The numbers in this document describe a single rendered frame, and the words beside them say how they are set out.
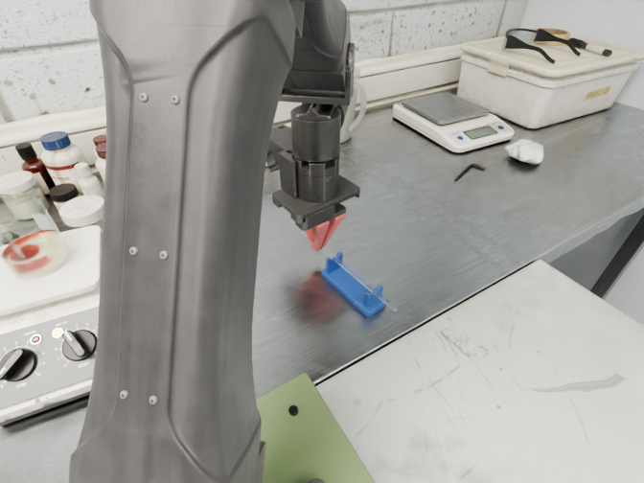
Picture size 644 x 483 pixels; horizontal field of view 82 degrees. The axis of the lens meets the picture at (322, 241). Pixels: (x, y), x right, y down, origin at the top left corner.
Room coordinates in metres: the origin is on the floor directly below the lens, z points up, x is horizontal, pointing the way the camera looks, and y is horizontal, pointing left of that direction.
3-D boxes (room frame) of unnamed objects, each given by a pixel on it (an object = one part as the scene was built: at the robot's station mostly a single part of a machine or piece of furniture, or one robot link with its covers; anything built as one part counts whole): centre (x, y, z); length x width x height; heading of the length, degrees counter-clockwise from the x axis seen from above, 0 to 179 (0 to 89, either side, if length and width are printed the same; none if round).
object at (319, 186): (0.41, 0.01, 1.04); 0.10 x 0.07 x 0.07; 128
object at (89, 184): (0.56, 0.41, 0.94); 0.03 x 0.03 x 0.08
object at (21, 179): (0.54, 0.52, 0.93); 0.06 x 0.06 x 0.07
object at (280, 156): (0.45, 0.04, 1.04); 0.11 x 0.07 x 0.06; 37
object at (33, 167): (0.60, 0.52, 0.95); 0.04 x 0.04 x 0.10
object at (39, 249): (0.31, 0.32, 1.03); 0.07 x 0.06 x 0.08; 39
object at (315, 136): (0.42, 0.01, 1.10); 0.07 x 0.06 x 0.07; 171
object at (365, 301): (0.35, -0.04, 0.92); 0.10 x 0.03 x 0.04; 38
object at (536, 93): (1.08, -0.61, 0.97); 0.37 x 0.31 x 0.14; 118
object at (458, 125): (0.90, -0.32, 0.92); 0.26 x 0.19 x 0.05; 27
